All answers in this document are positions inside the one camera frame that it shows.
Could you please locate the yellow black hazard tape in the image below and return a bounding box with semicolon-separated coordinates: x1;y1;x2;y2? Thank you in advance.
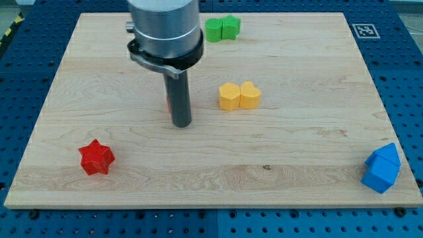
1;12;25;48

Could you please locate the white fiducial marker tag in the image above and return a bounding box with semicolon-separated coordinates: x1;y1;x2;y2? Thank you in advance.
352;23;380;39

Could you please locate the red star block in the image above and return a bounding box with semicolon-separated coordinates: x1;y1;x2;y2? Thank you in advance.
78;139;115;176

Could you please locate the green star block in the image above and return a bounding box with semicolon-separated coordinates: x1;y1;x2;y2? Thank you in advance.
220;15;241;40

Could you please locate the blue triangle block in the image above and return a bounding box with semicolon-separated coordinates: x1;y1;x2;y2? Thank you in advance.
365;143;401;167

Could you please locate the yellow pentagon block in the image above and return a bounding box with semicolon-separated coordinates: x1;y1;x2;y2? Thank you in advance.
219;83;241;111

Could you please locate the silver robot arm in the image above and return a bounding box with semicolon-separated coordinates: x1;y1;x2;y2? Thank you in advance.
127;0;203;79

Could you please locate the yellow heart block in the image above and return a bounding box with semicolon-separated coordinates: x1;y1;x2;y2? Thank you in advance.
239;81;261;109

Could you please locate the blue cube block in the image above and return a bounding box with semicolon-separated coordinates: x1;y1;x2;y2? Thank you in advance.
361;155;401;194

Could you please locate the green circle block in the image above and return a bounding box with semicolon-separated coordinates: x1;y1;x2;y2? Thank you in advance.
205;18;223;42

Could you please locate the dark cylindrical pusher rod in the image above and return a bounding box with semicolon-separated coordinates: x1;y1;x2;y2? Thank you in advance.
163;71;192;128

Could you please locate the wooden board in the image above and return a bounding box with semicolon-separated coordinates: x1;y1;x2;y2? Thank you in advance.
5;13;422;210

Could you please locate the red circle block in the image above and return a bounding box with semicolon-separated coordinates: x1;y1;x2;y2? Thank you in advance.
166;96;171;113

